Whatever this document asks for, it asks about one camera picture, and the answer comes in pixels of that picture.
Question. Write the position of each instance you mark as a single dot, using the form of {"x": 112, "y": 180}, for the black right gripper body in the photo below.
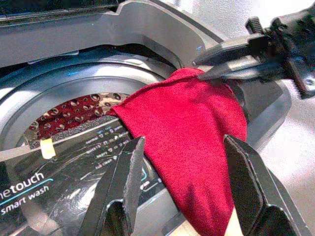
{"x": 290, "y": 39}

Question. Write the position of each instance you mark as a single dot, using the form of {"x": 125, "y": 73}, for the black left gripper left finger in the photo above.
{"x": 123, "y": 186}

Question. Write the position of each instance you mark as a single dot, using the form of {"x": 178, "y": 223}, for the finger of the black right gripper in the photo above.
{"x": 236, "y": 72}
{"x": 233, "y": 50}

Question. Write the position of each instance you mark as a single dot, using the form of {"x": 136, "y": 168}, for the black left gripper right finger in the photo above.
{"x": 248, "y": 186}

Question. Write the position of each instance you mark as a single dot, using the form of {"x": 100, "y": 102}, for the red garment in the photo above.
{"x": 187, "y": 135}

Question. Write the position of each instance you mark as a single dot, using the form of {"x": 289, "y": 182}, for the grey top-load washing machine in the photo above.
{"x": 61, "y": 186}

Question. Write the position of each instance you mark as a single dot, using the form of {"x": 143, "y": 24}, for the steel washing machine drum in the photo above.
{"x": 71, "y": 113}

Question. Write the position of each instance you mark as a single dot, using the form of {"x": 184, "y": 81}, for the grey washing machine lid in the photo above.
{"x": 98, "y": 29}

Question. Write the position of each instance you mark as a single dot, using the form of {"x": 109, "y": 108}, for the yellow sticker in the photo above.
{"x": 48, "y": 148}

